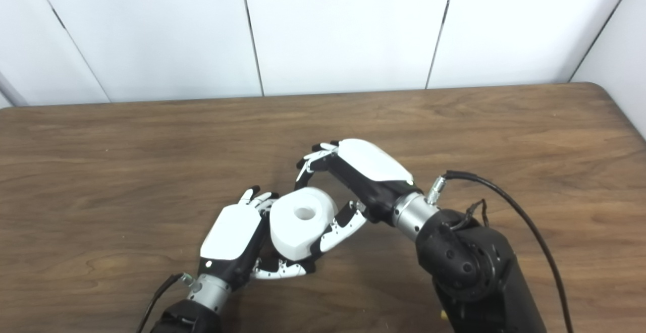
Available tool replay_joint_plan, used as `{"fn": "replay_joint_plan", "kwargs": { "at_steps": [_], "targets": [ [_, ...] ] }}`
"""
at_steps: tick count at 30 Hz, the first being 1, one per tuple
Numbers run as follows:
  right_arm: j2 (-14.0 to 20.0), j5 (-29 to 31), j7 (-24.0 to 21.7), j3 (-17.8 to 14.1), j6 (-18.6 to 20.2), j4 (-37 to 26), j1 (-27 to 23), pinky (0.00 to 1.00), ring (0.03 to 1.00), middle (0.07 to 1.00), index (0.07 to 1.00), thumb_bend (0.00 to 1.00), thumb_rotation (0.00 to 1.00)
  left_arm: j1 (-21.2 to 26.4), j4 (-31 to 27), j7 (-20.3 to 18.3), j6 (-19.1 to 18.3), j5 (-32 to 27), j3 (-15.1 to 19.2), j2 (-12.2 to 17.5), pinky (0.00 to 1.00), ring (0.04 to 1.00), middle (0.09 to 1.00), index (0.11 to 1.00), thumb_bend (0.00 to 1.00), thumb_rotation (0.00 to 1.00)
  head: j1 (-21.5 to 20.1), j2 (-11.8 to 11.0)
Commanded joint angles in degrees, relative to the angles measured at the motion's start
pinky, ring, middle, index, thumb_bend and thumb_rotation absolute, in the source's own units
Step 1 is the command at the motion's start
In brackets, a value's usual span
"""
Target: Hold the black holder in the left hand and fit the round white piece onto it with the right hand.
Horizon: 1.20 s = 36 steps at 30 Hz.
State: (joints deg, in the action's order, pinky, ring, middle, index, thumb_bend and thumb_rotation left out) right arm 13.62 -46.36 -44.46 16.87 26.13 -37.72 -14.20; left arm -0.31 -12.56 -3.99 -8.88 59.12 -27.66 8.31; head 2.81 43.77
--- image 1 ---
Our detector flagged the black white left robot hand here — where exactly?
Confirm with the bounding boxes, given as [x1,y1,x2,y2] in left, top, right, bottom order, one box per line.
[197,186,316,292]

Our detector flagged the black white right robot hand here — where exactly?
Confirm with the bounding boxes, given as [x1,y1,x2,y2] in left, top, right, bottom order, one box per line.
[295,138,422,261]

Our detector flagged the round white piece with holes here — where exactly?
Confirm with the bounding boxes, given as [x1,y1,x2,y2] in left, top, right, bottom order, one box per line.
[269,187,340,262]

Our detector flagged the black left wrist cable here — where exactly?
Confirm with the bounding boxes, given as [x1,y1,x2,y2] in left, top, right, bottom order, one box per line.
[135,272,196,333]

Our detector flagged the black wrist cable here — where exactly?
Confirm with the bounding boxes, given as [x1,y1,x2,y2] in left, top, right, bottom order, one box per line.
[135,272,196,333]
[426,170,575,333]

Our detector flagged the thin black wrist wire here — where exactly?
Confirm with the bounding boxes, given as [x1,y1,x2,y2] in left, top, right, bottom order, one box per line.
[451,199,490,231]

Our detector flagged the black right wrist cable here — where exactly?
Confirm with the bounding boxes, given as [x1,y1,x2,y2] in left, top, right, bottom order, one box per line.
[426,170,575,333]

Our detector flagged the grey wall corner post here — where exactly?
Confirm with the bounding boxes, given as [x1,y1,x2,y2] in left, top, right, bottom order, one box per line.
[0,70,29,107]

